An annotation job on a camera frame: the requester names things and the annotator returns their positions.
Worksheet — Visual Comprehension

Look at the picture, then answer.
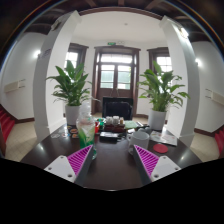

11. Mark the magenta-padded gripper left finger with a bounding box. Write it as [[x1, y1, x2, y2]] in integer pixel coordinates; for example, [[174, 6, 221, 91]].
[[43, 144, 98, 188]]

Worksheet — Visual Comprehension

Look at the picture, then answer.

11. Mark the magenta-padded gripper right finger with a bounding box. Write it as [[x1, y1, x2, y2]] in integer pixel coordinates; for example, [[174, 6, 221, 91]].
[[132, 143, 183, 187]]

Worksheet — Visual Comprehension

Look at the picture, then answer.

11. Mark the clear green-label drink bottle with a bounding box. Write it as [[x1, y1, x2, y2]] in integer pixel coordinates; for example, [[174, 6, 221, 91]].
[[75, 101, 98, 160]]

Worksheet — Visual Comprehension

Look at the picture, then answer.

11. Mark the flat round red coaster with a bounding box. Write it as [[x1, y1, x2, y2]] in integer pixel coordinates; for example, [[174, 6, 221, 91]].
[[153, 143, 169, 154]]

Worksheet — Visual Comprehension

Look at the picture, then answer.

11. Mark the green folded cloth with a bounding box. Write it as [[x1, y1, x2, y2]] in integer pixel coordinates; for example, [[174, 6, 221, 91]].
[[123, 120, 139, 130]]

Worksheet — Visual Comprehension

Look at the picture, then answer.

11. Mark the flat black device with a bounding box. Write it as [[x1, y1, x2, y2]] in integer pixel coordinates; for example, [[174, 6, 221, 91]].
[[99, 131, 120, 141]]

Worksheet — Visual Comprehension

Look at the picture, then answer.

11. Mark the red carpeted staircase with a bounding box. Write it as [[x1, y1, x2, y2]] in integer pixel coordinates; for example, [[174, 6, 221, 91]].
[[0, 104, 16, 143], [214, 128, 224, 156]]

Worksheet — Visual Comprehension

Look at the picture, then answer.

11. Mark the dark tray with small jars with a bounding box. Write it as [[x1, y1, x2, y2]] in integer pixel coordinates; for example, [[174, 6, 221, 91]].
[[103, 115, 127, 133]]

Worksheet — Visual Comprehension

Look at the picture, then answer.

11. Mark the potted plant in white pot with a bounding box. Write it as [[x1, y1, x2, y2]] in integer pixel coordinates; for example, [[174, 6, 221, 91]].
[[45, 59, 98, 126], [137, 60, 191, 132]]

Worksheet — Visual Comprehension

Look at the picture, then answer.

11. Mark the brown wooden glazed double door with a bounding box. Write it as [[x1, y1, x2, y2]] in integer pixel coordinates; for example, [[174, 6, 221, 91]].
[[91, 45, 141, 116]]

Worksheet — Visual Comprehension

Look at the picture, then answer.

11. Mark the brown-framed window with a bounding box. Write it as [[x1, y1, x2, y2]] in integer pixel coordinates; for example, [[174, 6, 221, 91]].
[[64, 42, 90, 78], [147, 46, 174, 77]]

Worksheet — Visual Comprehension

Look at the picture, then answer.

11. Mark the white wall radiator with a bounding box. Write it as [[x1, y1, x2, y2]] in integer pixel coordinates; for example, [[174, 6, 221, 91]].
[[3, 78, 27, 94], [205, 88, 224, 107]]

